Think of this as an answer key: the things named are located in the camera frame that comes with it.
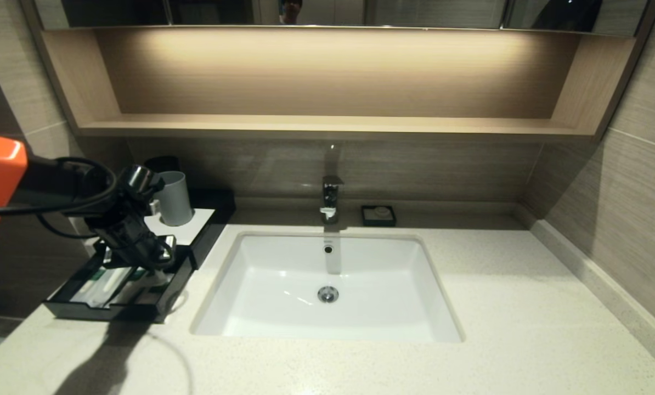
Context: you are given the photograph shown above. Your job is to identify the clear toothbrush packet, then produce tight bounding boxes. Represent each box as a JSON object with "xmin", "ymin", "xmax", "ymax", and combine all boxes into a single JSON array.
[{"xmin": 71, "ymin": 266, "xmax": 133, "ymax": 307}]

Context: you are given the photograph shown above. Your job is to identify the black box drawer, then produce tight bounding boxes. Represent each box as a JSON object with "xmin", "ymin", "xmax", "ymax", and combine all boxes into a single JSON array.
[{"xmin": 43, "ymin": 244, "xmax": 194, "ymax": 324}]

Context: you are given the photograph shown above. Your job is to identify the grey plastic cup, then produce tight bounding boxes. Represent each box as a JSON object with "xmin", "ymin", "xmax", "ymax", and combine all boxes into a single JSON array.
[{"xmin": 155, "ymin": 171, "xmax": 194, "ymax": 227}]

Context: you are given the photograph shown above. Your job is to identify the black box with white top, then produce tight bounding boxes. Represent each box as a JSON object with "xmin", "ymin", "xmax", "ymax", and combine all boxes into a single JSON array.
[{"xmin": 94, "ymin": 188, "xmax": 236, "ymax": 270}]

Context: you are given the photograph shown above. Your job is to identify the black cup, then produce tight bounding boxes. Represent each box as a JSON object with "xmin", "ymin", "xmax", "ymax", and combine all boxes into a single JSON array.
[{"xmin": 144, "ymin": 156, "xmax": 180, "ymax": 173}]

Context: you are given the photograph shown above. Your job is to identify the white sink basin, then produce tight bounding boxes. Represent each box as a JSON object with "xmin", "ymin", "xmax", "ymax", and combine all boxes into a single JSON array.
[{"xmin": 193, "ymin": 230, "xmax": 464, "ymax": 343}]

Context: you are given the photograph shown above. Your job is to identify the chrome faucet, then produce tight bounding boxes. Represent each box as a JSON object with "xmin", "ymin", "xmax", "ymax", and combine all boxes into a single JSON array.
[{"xmin": 320, "ymin": 144, "xmax": 346, "ymax": 224}]

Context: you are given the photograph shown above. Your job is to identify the black soap dish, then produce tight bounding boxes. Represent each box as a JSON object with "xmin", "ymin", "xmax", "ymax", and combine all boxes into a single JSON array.
[{"xmin": 360, "ymin": 205, "xmax": 397, "ymax": 228}]

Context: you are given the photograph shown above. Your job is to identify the mirror cabinet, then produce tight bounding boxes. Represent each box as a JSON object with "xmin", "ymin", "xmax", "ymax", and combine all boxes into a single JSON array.
[{"xmin": 34, "ymin": 0, "xmax": 651, "ymax": 38}]

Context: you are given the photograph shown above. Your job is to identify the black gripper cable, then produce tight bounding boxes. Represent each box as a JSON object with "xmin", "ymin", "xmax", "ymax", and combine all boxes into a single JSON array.
[{"xmin": 0, "ymin": 157, "xmax": 118, "ymax": 239}]

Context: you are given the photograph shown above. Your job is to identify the wooden wall shelf niche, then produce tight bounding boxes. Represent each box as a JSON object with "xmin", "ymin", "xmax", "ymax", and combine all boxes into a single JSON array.
[{"xmin": 21, "ymin": 0, "xmax": 655, "ymax": 143}]

